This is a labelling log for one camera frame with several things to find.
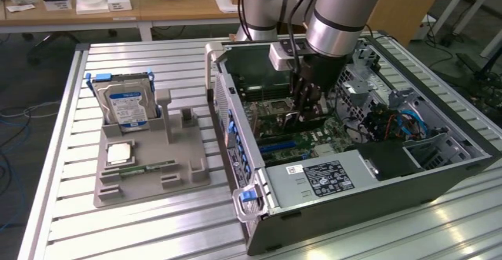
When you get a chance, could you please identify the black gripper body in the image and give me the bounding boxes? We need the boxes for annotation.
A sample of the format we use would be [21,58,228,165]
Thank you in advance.
[289,52,348,92]

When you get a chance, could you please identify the black graphics card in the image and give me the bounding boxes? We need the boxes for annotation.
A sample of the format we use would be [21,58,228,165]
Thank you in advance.
[256,106,329,139]

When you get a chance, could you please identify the CPU socket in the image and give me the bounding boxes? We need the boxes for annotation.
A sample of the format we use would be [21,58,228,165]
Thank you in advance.
[265,99,293,115]

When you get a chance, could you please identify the installed RAM sticks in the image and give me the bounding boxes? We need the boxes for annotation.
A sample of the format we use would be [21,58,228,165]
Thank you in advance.
[242,84,293,101]

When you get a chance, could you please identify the green motherboard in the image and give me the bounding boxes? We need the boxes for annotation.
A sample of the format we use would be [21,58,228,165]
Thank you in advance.
[230,74,364,167]

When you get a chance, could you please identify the blue expansion slot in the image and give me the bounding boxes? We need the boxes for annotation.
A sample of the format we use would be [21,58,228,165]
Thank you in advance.
[257,140,299,154]

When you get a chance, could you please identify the open black PC case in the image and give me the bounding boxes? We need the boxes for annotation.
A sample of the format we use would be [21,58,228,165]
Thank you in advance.
[204,33,502,257]

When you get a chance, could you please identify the grey power supply unit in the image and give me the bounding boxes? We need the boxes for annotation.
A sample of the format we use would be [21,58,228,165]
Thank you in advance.
[261,150,379,211]

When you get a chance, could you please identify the brown wooden cabinet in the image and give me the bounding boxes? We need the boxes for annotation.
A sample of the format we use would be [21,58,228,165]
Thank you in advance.
[365,0,449,46]

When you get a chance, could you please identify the white paper stack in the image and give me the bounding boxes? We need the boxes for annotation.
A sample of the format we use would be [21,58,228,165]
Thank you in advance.
[212,0,240,14]

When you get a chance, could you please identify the grey parts rack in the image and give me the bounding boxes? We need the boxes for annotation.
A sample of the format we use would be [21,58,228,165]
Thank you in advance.
[92,89,213,209]

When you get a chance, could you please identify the hard disk in blue caddy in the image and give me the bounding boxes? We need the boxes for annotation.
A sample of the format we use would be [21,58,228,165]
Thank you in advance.
[84,70,157,134]

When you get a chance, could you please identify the green RAM stick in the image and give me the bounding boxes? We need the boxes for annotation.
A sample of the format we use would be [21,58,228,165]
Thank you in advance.
[117,161,176,175]

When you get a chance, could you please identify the silver CPU chip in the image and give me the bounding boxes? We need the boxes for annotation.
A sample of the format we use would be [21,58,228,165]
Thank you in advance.
[105,143,133,165]

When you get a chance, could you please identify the wooden desk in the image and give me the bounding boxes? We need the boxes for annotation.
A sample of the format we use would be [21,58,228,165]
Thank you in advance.
[0,0,283,42]

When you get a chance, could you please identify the small white label box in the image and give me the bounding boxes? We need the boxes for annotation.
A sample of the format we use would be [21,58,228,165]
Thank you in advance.
[106,0,132,12]

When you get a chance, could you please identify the black office chair base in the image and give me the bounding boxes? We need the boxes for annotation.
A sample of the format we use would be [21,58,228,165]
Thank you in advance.
[21,31,118,66]

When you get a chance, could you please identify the white box with black top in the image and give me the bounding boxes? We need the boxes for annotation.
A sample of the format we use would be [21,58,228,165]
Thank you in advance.
[40,0,73,12]

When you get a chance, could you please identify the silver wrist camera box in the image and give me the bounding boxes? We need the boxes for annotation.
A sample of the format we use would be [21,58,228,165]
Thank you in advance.
[268,41,307,72]

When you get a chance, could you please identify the orange wire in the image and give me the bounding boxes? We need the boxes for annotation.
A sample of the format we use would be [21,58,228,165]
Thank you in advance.
[381,113,397,135]

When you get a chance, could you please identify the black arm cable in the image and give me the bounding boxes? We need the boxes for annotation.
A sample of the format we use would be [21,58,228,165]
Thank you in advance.
[236,0,323,66]

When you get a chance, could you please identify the blue SATA wire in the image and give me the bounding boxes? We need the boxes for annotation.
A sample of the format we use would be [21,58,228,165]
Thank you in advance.
[395,110,427,139]

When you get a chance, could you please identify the white desk frame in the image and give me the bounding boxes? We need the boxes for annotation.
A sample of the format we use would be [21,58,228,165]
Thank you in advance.
[429,0,502,58]

